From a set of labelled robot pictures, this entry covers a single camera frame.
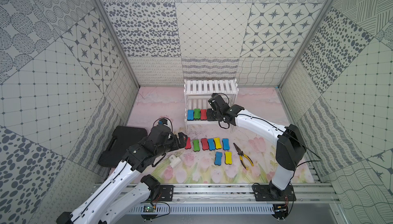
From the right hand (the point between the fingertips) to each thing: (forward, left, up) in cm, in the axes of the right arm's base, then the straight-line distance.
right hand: (211, 115), depth 88 cm
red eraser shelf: (-1, +5, +1) cm, 5 cm away
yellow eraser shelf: (-20, -10, -13) cm, 26 cm away
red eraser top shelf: (-11, +14, -15) cm, 24 cm away
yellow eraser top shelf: (-11, -4, -13) cm, 18 cm away
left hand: (-17, +15, +7) cm, 24 cm away
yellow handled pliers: (-18, -18, -14) cm, 29 cm away
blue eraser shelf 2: (0, +12, 0) cm, 12 cm away
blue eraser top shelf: (-13, 0, -12) cm, 18 cm away
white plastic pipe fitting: (-23, +20, -11) cm, 32 cm away
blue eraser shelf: (-20, -4, -15) cm, 25 cm away
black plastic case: (-11, +51, -7) cm, 53 cm away
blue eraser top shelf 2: (-11, -9, -14) cm, 20 cm away
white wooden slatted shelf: (+5, +8, +14) cm, 17 cm away
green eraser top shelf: (-13, +9, -14) cm, 21 cm away
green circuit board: (-44, +30, -16) cm, 56 cm away
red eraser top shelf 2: (-12, +4, -12) cm, 17 cm away
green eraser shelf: (+1, +8, +1) cm, 8 cm away
